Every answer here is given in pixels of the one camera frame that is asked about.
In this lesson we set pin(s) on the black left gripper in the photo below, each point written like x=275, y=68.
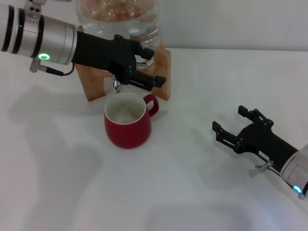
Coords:
x=103, y=55

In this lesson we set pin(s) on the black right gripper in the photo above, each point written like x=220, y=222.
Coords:
x=264, y=142

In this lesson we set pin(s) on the chrome faucet tap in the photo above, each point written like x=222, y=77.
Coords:
x=117, y=86

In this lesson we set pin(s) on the red ceramic cup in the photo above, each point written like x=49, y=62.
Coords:
x=127, y=132

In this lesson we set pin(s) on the clear glass water jar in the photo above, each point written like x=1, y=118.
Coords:
x=108, y=26

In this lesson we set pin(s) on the wooden jar stand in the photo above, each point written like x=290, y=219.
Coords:
x=92, y=84

